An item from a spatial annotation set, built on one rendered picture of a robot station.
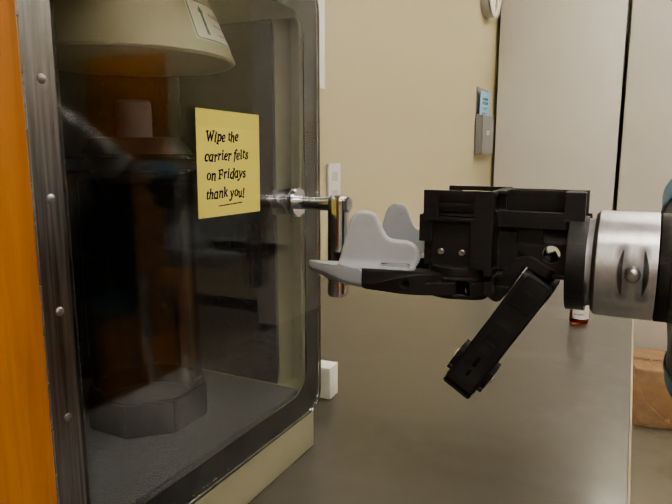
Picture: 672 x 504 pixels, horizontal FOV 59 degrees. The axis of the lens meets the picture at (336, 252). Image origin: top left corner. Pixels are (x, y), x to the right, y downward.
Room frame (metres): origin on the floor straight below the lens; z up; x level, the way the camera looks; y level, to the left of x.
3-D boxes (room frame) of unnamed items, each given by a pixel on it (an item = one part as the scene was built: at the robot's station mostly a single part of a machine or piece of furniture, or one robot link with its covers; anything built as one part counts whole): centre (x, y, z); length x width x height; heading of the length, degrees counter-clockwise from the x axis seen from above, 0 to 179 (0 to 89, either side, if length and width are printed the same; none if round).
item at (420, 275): (0.45, -0.06, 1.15); 0.09 x 0.05 x 0.02; 78
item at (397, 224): (0.53, -0.05, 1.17); 0.09 x 0.03 x 0.06; 48
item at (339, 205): (0.52, 0.01, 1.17); 0.05 x 0.03 x 0.10; 63
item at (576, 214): (0.45, -0.13, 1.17); 0.12 x 0.08 x 0.09; 63
